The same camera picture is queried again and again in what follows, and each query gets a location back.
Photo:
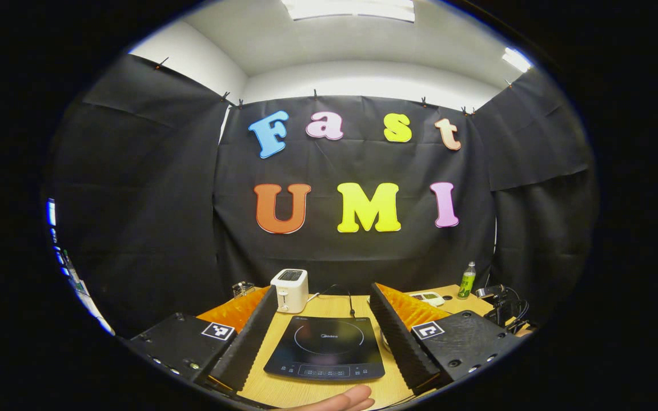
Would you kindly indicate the black induction cooktop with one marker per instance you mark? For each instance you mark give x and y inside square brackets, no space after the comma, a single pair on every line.
[326,348]

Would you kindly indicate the green drink bottle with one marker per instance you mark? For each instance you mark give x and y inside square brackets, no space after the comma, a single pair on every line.
[466,281]

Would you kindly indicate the white toaster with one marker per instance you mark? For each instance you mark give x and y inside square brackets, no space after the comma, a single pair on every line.
[289,291]

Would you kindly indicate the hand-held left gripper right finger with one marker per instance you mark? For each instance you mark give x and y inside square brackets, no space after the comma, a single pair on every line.
[400,342]

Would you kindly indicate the ceiling light panel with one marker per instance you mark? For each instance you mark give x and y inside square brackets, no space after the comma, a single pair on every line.
[516,59]
[352,8]

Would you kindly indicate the white divided tray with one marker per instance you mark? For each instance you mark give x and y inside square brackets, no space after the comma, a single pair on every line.
[429,298]

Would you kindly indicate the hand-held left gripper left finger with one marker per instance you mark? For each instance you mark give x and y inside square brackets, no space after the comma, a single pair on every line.
[249,342]

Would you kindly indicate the stainless steel pot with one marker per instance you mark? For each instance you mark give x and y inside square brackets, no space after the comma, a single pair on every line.
[509,311]

